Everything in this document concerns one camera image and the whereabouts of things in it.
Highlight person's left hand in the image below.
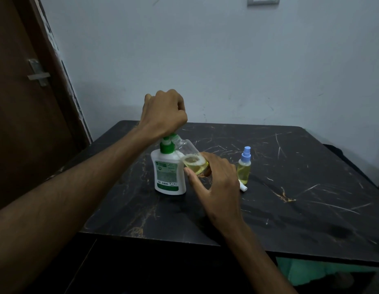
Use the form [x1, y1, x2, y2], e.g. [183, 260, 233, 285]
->
[140, 89, 189, 142]

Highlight metal door latch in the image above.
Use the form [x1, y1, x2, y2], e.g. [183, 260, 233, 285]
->
[27, 58, 51, 87]

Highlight blue spray cap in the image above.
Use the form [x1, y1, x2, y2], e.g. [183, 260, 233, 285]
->
[240, 146, 252, 166]

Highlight small clear bottle white cap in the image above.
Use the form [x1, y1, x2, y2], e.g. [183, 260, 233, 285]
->
[172, 134, 212, 178]

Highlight person's right hand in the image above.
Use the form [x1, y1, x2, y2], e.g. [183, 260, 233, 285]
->
[184, 151, 244, 240]

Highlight brown wooden door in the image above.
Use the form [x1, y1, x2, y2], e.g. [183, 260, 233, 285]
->
[0, 0, 93, 215]

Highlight white green hand sanitizer bottle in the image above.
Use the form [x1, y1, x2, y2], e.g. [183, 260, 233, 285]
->
[151, 134, 187, 196]

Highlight green cloth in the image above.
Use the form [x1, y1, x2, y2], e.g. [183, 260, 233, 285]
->
[276, 257, 377, 287]

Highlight person's left forearm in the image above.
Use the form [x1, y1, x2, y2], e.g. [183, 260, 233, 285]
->
[0, 125, 159, 294]

